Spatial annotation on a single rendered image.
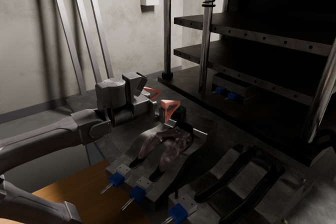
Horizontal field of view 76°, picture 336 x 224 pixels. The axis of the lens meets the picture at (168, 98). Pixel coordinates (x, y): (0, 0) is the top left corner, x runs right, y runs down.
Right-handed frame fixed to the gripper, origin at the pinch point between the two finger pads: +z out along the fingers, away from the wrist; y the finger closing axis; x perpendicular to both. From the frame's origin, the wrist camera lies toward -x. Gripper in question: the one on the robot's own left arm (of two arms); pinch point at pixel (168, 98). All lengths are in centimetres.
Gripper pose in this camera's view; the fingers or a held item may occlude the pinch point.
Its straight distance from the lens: 68.2
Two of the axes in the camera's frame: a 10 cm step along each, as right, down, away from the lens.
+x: -0.1, 8.9, 4.6
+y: -6.2, -3.7, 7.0
